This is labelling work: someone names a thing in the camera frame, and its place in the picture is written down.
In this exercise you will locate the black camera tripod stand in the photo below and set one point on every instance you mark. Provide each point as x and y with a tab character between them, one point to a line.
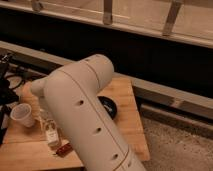
7	96

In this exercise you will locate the translucent plastic cup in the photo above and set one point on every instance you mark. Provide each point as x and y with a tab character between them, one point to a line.
22	113

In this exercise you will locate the black ceramic bowl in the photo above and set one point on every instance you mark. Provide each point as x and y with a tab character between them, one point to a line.
109	105

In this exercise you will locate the metal bracket right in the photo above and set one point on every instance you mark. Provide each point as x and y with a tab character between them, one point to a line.
171	17

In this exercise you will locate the metal bracket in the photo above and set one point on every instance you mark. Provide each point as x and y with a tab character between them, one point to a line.
171	17
36	5
107	12

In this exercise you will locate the metal bracket middle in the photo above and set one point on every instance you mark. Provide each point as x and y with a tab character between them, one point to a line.
107	12

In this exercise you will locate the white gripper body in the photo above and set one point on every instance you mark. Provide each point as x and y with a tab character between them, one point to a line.
44	111

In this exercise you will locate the metal bracket left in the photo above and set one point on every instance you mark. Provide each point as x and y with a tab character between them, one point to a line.
36	5

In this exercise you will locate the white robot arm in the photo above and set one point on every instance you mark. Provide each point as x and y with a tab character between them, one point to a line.
69	94

